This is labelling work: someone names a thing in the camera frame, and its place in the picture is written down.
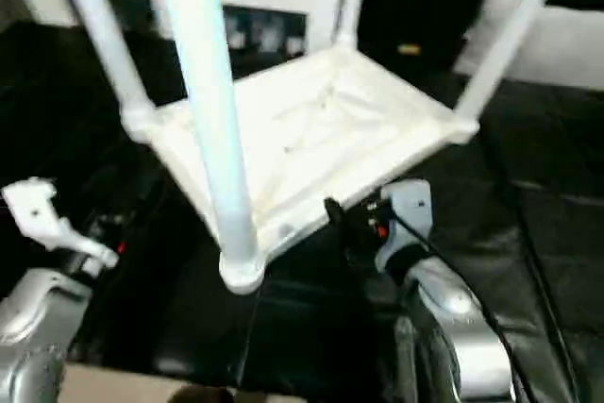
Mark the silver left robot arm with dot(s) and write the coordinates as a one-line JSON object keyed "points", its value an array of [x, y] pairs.
{"points": [[33, 327]]}

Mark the black work mat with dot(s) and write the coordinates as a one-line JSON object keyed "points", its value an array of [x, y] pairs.
{"points": [[311, 327]]}

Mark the small yellow label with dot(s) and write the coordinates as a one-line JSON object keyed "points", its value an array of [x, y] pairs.
{"points": [[409, 48]]}

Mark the grey cushion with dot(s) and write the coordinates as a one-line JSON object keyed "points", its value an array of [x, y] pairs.
{"points": [[566, 44]]}

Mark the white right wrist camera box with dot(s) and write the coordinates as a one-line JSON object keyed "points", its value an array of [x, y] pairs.
{"points": [[411, 209]]}

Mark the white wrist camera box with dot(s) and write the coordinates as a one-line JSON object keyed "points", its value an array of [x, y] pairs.
{"points": [[38, 209], [411, 209]]}

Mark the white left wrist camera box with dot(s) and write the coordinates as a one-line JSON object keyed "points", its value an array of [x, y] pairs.
{"points": [[38, 209]]}

